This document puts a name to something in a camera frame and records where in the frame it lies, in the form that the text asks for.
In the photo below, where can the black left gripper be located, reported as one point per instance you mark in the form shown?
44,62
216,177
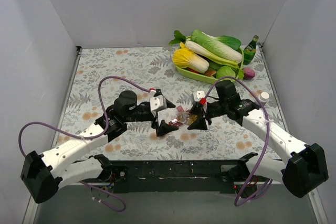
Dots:
155,112

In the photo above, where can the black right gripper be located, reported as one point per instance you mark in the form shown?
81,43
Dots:
203,111

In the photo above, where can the clear bottle of yellow pills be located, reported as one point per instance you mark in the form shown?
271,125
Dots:
190,117

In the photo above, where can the dark red weekly pill organizer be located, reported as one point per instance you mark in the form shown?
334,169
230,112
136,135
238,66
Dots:
175,121

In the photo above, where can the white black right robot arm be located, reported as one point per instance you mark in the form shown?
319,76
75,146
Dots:
301,167

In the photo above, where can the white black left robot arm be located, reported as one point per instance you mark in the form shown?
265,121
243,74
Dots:
45,173

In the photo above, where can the floral patterned table mat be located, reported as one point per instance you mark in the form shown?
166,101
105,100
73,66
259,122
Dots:
103,73

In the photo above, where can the round green cabbage toy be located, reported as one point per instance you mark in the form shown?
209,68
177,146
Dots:
227,71

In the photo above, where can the yellow napa cabbage toy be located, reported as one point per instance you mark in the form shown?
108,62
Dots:
185,58

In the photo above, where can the purple onion toy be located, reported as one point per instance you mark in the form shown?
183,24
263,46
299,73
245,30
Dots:
249,73

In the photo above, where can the small white pill bottle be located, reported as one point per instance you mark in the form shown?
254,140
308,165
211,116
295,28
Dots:
264,97

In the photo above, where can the green napa cabbage toy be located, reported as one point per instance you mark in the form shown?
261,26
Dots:
215,47

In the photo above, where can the dark green leafy vegetable toy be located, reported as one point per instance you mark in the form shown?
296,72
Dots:
232,42

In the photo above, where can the green glass bottle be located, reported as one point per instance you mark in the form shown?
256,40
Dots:
250,50

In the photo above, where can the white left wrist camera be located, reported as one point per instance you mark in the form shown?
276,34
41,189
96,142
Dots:
157,104

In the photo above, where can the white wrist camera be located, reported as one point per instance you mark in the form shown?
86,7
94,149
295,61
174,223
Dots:
199,96
157,104

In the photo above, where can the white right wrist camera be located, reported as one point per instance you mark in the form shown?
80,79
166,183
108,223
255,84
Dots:
199,96

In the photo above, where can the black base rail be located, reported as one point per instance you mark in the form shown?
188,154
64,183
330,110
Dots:
170,176

